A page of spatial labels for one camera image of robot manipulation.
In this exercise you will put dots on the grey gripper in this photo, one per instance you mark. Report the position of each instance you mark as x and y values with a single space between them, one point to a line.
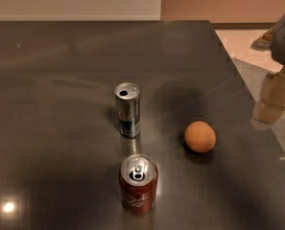
272 102

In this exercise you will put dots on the silver blue redbull can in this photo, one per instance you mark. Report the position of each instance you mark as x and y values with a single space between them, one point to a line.
127 97

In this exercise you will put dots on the red coke can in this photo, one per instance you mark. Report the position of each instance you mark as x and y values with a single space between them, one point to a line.
138 177

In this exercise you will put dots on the orange ball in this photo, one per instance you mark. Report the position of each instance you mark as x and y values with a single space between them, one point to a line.
200 137

